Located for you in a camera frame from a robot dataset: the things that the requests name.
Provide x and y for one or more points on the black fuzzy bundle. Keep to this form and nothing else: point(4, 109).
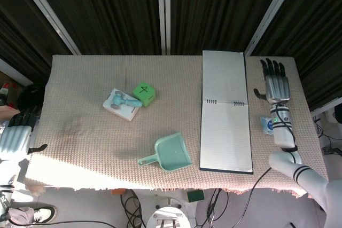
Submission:
point(30, 94)

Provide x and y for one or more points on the black and white sneaker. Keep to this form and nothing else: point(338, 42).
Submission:
point(42, 212)

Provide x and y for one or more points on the white cardboard box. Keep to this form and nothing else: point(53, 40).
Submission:
point(125, 113)

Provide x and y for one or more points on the mint green plastic dustpan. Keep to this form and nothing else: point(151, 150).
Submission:
point(172, 153)

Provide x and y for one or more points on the dark pleated curtain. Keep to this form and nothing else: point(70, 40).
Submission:
point(16, 25)
point(320, 25)
point(107, 11)
point(213, 6)

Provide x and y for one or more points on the dark teal spiral notebook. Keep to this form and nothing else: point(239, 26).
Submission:
point(227, 132)

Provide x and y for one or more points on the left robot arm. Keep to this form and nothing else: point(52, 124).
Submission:
point(6, 169)

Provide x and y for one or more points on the small blue white packet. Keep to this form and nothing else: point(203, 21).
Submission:
point(265, 125)

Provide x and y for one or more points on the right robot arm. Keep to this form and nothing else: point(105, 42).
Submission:
point(283, 132)

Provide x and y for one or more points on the white metal frame post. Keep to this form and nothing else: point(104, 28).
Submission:
point(270, 11)
point(160, 11)
point(48, 11)

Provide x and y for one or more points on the green cube with number four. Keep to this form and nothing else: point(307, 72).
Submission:
point(144, 93)

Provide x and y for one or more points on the dark green block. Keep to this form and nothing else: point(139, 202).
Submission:
point(195, 196)

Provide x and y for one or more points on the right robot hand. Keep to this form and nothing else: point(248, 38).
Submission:
point(278, 89)

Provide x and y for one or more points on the small orange object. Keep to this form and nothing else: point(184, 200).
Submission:
point(117, 192)

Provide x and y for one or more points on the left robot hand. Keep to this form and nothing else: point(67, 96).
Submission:
point(14, 140)

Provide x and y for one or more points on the white metal frame bar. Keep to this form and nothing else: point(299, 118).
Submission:
point(326, 109)
point(13, 71)

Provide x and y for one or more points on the beige waffle-weave tablecloth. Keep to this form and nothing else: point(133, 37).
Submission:
point(93, 145)

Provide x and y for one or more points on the teal handheld massage roller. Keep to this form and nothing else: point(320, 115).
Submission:
point(131, 102)

